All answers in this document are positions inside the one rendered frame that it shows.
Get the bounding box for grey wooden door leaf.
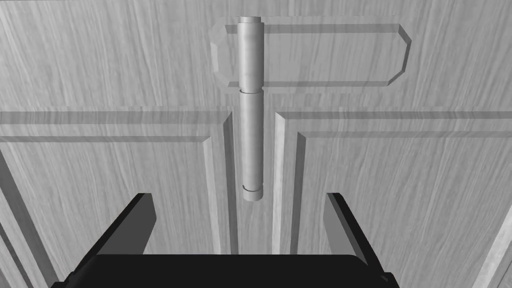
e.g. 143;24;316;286
0;0;512;288

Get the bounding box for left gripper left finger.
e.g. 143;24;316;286
78;192;157;270

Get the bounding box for grey bar door handle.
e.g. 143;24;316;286
210;16;413;202

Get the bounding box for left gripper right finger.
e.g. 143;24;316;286
323;192;386;274

